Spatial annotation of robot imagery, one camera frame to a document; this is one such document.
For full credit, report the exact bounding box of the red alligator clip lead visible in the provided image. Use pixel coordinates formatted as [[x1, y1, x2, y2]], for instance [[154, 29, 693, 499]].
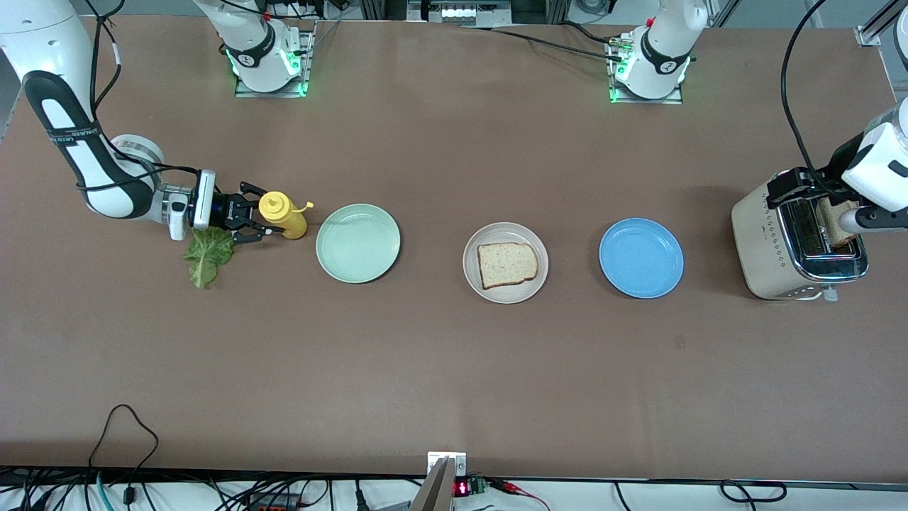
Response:
[[489, 479, 551, 511]]

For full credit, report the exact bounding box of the blue plate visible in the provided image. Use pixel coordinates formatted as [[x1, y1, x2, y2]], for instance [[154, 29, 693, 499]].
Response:
[[599, 217, 685, 300]]

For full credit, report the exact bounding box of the beige plate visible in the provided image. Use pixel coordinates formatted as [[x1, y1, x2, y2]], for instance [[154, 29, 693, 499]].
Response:
[[463, 222, 548, 304]]

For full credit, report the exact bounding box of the mint green plate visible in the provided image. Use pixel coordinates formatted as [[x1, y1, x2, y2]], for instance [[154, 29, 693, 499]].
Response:
[[316, 204, 402, 285]]

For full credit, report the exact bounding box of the grey device with lights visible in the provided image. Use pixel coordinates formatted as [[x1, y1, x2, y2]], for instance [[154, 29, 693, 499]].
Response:
[[408, 0, 511, 28]]

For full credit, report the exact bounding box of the toasted bread slice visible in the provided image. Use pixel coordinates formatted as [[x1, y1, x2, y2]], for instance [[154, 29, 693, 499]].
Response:
[[477, 242, 540, 290], [823, 199, 863, 249]]

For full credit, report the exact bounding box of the yellow mustard squeeze bottle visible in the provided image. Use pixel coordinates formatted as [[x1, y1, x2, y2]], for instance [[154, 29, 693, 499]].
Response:
[[258, 190, 315, 240]]

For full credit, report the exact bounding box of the black flat loop cable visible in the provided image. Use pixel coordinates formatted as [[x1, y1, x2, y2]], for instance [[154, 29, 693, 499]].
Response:
[[719, 480, 788, 503]]

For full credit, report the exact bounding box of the black cable across table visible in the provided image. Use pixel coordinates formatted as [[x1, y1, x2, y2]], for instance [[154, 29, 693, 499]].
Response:
[[461, 21, 626, 62]]

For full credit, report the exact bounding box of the green lettuce leaf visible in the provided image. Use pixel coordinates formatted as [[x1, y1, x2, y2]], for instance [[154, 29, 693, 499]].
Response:
[[183, 226, 235, 290]]

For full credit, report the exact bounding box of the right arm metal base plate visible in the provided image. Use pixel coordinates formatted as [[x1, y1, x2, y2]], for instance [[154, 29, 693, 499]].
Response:
[[234, 20, 317, 99]]

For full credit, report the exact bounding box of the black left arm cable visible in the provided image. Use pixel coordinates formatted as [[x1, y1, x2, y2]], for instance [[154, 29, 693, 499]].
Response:
[[780, 0, 841, 203]]

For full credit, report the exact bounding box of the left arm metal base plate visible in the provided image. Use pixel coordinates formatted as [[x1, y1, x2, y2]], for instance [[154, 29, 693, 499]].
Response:
[[607, 35, 686, 106]]

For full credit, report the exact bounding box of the grey metal camera bracket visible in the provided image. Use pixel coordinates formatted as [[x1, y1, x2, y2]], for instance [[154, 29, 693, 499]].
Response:
[[410, 451, 469, 511]]

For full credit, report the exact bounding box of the beige chrome toaster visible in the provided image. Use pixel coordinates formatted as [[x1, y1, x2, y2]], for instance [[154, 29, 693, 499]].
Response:
[[731, 168, 870, 302]]

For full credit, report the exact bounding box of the thin black looped cable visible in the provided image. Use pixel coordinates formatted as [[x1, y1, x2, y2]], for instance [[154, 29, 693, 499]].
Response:
[[89, 405, 160, 508]]

